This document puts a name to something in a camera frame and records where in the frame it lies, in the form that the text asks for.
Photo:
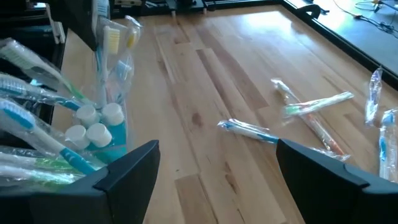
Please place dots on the purple wrapped toothbrush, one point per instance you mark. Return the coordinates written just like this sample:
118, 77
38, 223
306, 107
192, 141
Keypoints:
373, 99

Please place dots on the clear plastic bag pile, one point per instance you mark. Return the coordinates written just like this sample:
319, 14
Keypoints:
18, 88

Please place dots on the silver metal bracket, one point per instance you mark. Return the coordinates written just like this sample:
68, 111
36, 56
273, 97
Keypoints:
57, 31

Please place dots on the blue toothbrush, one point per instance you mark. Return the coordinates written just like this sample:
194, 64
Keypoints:
40, 133
387, 146
248, 130
102, 7
124, 70

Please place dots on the black aluminium table frame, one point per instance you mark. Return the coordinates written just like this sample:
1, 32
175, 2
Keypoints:
342, 42

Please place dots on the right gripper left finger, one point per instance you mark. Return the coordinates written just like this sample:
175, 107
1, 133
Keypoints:
93, 208

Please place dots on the white capped toothpaste tube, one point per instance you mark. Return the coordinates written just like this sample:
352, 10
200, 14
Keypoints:
88, 115
99, 134
112, 113
77, 135

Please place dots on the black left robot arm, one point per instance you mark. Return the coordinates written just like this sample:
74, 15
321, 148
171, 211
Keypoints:
186, 3

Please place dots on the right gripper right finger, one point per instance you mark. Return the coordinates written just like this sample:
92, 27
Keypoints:
335, 205

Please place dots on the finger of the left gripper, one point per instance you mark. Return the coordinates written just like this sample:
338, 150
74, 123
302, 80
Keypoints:
77, 18

